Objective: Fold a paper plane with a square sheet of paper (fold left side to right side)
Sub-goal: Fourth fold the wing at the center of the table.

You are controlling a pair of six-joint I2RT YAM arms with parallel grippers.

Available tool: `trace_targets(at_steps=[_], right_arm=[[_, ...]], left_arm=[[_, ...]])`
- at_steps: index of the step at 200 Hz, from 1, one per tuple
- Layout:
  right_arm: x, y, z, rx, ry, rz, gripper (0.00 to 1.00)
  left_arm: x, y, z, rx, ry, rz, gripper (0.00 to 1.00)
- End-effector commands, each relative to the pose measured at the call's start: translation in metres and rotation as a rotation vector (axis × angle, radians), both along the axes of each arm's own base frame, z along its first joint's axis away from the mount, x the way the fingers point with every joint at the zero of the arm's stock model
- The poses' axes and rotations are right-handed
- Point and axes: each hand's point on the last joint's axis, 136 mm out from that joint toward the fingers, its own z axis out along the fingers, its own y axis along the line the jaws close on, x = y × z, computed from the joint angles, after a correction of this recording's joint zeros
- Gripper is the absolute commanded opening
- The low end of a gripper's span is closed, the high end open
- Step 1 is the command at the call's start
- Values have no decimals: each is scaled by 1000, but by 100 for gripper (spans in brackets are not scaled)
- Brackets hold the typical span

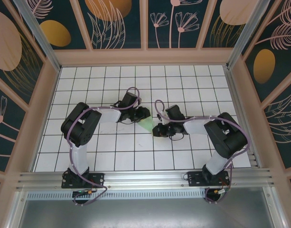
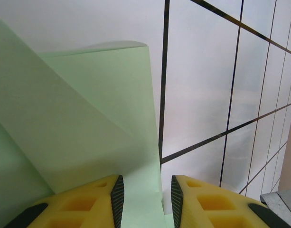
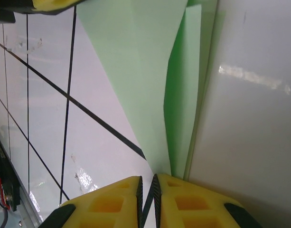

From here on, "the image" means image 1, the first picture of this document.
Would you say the light green paper sheet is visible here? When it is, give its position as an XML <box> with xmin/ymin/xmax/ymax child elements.
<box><xmin>137</xmin><ymin>117</ymin><xmax>155</xmax><ymax>132</ymax></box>

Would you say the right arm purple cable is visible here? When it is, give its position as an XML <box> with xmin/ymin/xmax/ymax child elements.
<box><xmin>154</xmin><ymin>99</ymin><xmax>252</xmax><ymax>205</ymax></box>

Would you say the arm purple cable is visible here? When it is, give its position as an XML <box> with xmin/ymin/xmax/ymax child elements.
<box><xmin>66</xmin><ymin>87</ymin><xmax>142</xmax><ymax>207</ymax></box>
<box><xmin>154</xmin><ymin>99</ymin><xmax>252</xmax><ymax>205</ymax></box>

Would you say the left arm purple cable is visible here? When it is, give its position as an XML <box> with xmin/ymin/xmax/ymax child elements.
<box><xmin>66</xmin><ymin>87</ymin><xmax>142</xmax><ymax>207</ymax></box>

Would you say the long aluminium mounting rail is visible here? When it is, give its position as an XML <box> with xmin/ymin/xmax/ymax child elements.
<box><xmin>16</xmin><ymin>167</ymin><xmax>276</xmax><ymax>190</ymax></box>

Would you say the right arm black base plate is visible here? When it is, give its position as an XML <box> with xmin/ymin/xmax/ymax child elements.
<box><xmin>187</xmin><ymin>171</ymin><xmax>230</xmax><ymax>187</ymax></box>

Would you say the slotted grey cable duct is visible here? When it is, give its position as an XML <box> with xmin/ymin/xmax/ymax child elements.
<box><xmin>26</xmin><ymin>191</ymin><xmax>207</xmax><ymax>200</ymax></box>

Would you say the aluminium side rail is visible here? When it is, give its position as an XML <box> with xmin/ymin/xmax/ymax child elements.
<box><xmin>223</xmin><ymin>66</ymin><xmax>262</xmax><ymax>169</ymax></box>

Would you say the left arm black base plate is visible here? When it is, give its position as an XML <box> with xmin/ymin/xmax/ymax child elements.
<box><xmin>61</xmin><ymin>172</ymin><xmax>105</xmax><ymax>189</ymax></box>

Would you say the aluminium corner post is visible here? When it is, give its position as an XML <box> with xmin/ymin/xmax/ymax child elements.
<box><xmin>225</xmin><ymin>0</ymin><xmax>273</xmax><ymax>71</ymax></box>
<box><xmin>12</xmin><ymin>0</ymin><xmax>62</xmax><ymax>72</ymax></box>

